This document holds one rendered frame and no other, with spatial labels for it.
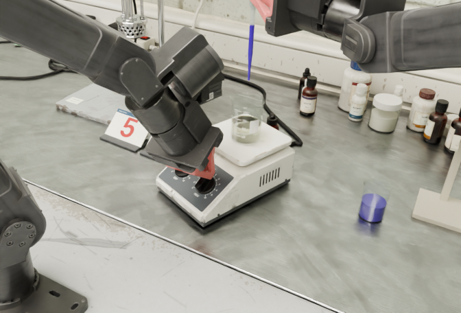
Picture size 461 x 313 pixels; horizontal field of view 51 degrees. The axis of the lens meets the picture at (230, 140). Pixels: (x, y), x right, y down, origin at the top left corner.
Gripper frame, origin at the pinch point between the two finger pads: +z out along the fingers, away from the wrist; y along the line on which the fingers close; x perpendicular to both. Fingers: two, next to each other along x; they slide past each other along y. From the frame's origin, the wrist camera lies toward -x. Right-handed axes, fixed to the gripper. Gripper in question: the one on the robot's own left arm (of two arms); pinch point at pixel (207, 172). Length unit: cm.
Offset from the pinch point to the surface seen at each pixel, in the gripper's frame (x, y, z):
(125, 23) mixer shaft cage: -25.5, 36.0, -2.2
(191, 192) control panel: 3.4, 1.7, 1.4
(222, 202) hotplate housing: 2.9, -3.4, 2.5
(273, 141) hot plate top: -10.6, -4.8, 5.0
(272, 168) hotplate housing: -6.6, -6.1, 6.7
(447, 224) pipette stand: -11.0, -31.5, 18.9
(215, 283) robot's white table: 14.4, -9.7, 0.8
